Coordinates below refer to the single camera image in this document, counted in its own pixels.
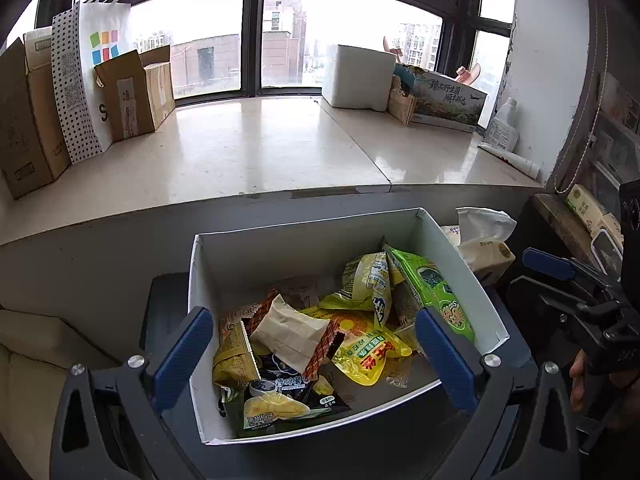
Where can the white brown-edged snack packet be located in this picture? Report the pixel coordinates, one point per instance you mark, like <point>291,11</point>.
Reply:
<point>290,330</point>

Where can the blue grey cloth mat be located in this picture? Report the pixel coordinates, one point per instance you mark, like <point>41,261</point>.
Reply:
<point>167,305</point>

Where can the orange bread packet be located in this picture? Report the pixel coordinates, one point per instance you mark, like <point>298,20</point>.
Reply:
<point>230,355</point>

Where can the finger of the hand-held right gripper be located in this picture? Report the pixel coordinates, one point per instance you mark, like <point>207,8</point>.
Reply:
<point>547,262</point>
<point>570,310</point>

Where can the black window frame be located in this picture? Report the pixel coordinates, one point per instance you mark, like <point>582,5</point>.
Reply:
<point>252,35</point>

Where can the landscape printed box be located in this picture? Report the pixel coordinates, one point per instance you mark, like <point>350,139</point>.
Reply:
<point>445,100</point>

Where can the white plastic bottle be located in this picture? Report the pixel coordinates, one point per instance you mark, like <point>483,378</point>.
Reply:
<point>501,132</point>

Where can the small brown cardboard box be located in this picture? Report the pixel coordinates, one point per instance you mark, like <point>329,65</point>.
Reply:
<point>130,100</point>

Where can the white foam box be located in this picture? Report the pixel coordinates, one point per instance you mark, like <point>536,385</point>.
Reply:
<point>355,77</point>

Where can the beige tissue pack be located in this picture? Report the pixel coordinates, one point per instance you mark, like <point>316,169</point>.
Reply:
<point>487,257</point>

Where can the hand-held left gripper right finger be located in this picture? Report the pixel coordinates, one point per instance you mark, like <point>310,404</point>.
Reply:
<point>445,355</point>

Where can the green snack packet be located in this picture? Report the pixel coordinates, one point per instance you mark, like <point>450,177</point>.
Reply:
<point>435,290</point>

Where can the small brown patterned carton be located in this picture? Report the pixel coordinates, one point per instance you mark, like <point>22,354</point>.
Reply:
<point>400,107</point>

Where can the white cardboard box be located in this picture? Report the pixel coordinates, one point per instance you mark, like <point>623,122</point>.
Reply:
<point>275,255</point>

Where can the pink object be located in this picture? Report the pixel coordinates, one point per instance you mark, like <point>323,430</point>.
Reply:
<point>469,74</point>
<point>392,47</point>

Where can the large brown cardboard box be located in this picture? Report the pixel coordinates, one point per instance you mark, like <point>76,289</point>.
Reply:
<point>30,125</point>

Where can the green white tissue box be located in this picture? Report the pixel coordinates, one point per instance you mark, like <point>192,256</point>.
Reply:
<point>585,205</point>

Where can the yellow cartoon noodle packet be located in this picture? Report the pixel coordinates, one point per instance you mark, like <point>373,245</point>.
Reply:
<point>362,280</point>

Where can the white polka dot paper bag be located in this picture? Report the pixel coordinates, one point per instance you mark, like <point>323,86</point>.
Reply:
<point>75,95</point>

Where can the yellow red-lettered snack packet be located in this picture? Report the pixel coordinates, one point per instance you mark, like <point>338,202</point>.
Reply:
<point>365,355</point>

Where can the clear plastic drawer unit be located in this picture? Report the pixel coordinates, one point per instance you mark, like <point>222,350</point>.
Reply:
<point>617,145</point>

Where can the beige sofa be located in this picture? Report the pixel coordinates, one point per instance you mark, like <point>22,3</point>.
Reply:
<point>35,380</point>

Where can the white framed device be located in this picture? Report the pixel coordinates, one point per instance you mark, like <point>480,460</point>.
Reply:
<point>606,250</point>

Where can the black yellow chips packet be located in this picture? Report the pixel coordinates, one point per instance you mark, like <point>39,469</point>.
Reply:
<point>280,400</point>

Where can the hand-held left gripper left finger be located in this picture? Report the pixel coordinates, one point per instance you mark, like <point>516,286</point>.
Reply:
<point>182,355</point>

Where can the white tube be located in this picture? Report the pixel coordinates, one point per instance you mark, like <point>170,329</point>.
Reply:
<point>515,160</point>

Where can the pink white snack packet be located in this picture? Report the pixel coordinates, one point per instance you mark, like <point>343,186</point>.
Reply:
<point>300,292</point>

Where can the wooden shelf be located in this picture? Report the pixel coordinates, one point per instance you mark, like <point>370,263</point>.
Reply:
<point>555,220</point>

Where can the person's right hand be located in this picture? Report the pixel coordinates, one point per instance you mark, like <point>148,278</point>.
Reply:
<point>582,385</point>

